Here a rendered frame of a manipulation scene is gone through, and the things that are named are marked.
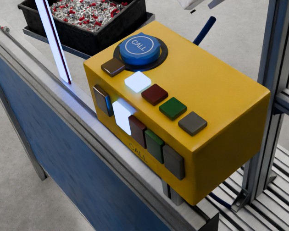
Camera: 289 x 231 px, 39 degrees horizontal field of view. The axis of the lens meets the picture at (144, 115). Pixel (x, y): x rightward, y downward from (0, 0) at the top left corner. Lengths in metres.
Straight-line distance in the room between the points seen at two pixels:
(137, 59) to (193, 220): 0.23
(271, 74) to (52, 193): 0.99
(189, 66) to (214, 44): 1.75
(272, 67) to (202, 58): 0.60
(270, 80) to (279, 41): 0.12
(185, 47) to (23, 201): 1.32
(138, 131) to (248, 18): 1.99
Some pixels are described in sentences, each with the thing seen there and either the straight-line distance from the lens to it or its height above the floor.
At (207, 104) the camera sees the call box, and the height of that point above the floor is 1.07.
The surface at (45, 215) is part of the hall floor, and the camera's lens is 1.61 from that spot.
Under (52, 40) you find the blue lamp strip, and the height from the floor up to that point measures 0.95.
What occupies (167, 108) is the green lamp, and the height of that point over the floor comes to 1.08.
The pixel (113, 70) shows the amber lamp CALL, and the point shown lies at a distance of 0.39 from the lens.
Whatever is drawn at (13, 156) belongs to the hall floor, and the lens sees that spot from 1.81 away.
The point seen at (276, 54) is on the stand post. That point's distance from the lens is 0.96.
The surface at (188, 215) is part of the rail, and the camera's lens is 0.54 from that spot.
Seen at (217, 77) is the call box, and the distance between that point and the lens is 0.39.
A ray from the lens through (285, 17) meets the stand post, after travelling 0.91.
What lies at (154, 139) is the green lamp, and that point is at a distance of 0.36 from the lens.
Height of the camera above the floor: 1.34
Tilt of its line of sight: 48 degrees down
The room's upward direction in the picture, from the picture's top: 8 degrees counter-clockwise
